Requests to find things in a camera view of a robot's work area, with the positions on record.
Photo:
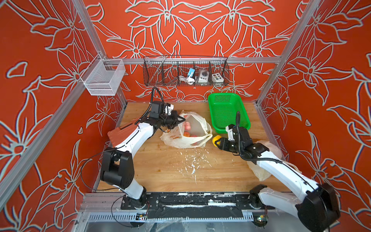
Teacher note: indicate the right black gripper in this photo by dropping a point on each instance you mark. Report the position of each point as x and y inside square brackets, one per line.
[221, 143]

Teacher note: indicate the green plastic basket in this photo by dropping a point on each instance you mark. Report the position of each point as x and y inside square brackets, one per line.
[223, 109]

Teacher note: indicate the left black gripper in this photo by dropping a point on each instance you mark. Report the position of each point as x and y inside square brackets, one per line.
[175, 116]

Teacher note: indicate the yellow peach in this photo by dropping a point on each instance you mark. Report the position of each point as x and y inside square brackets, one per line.
[217, 140]

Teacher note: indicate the blue white small box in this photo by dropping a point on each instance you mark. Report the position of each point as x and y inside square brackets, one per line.
[190, 73]

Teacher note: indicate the orange-print plastic bag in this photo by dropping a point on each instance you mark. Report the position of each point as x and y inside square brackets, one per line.
[194, 132]

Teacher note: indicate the grey controller device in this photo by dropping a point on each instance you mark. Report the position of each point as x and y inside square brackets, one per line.
[203, 77]

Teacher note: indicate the black wire wall basket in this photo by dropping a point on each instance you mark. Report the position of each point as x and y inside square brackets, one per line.
[171, 70]

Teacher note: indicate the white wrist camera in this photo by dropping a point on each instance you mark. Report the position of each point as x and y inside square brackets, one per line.
[229, 130]
[168, 108]

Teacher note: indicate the pink peach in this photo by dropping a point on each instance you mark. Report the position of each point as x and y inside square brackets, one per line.
[187, 126]

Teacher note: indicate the yellow translucent plastic bag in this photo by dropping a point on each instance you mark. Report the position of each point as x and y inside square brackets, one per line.
[273, 164]

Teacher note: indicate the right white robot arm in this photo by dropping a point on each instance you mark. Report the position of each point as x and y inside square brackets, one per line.
[314, 204]

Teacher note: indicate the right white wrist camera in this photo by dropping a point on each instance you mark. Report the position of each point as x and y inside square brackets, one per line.
[229, 130]

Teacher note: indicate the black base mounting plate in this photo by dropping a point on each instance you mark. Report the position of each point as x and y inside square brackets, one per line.
[195, 207]

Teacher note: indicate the clear acrylic wall box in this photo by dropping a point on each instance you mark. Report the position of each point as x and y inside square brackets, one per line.
[103, 77]

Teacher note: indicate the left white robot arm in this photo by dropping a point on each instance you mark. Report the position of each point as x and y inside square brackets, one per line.
[117, 167]

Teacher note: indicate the yellow-pink peach second row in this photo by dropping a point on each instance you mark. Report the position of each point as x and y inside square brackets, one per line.
[186, 134]

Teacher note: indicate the white button box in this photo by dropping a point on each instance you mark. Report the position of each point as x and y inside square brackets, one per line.
[217, 78]

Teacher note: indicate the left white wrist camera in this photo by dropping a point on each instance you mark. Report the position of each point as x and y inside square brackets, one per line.
[168, 108]

